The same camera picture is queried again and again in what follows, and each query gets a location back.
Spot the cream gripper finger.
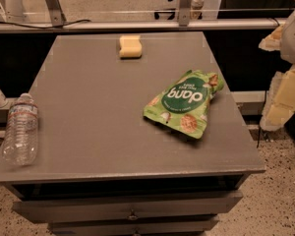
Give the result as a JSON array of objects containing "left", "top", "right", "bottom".
[
  {"left": 259, "top": 26, "right": 283, "bottom": 51},
  {"left": 260, "top": 65, "right": 295, "bottom": 131}
]

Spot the green rice chip bag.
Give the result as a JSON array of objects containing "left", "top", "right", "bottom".
[{"left": 144, "top": 70, "right": 224, "bottom": 139}]

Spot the yellow sponge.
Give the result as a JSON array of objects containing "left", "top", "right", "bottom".
[{"left": 119, "top": 35, "right": 143, "bottom": 58}]

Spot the grey drawer cabinet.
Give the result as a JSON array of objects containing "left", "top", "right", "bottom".
[{"left": 0, "top": 31, "right": 266, "bottom": 236}]

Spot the lower grey drawer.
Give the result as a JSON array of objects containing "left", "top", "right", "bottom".
[{"left": 49, "top": 215, "right": 218, "bottom": 236}]

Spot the grey drawer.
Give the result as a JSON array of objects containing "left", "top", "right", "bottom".
[
  {"left": 49, "top": 215, "right": 218, "bottom": 236},
  {"left": 13, "top": 191, "right": 243, "bottom": 223}
]

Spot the top grey drawer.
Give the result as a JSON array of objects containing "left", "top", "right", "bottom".
[{"left": 13, "top": 191, "right": 243, "bottom": 223}]

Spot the clear plastic water bottle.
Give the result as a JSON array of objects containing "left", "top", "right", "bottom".
[{"left": 2, "top": 93, "right": 38, "bottom": 166}]

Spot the black hanging cable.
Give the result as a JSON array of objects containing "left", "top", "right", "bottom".
[{"left": 256, "top": 90, "right": 268, "bottom": 149}]

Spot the metal rail frame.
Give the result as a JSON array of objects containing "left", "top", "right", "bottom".
[{"left": 0, "top": 0, "right": 295, "bottom": 34}]

